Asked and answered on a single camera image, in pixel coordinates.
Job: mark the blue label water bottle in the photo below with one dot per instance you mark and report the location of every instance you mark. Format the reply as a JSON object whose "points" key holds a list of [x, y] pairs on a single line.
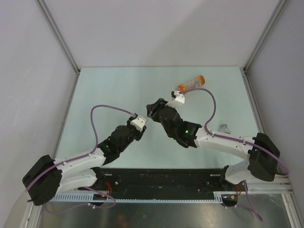
{"points": [[223, 128]]}

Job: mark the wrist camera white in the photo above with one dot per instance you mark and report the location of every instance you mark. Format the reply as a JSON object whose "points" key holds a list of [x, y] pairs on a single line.
{"points": [[139, 122], [177, 99]]}

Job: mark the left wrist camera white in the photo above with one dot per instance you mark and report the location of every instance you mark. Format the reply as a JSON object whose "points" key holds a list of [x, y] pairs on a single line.
{"points": [[139, 122]]}

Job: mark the grey slotted cable duct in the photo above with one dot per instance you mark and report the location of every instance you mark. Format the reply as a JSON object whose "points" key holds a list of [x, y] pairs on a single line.
{"points": [[192, 197]]}

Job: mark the orange label bottle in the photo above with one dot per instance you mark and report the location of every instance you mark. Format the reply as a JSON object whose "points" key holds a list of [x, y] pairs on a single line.
{"points": [[196, 82]]}

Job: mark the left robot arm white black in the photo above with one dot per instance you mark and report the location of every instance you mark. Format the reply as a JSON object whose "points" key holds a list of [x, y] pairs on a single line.
{"points": [[49, 177]]}

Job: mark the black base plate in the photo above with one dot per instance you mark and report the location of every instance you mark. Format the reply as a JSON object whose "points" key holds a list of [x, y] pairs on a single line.
{"points": [[164, 181]]}

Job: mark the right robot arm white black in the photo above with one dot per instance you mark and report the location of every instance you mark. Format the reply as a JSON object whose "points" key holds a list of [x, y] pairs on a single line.
{"points": [[259, 153]]}

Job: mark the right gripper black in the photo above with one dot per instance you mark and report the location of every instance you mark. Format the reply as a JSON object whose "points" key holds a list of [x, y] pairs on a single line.
{"points": [[155, 108]]}

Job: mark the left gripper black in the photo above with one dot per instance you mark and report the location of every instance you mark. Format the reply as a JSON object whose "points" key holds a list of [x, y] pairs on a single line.
{"points": [[139, 134]]}

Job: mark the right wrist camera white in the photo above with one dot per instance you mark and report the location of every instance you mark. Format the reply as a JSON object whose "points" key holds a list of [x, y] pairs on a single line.
{"points": [[177, 99]]}

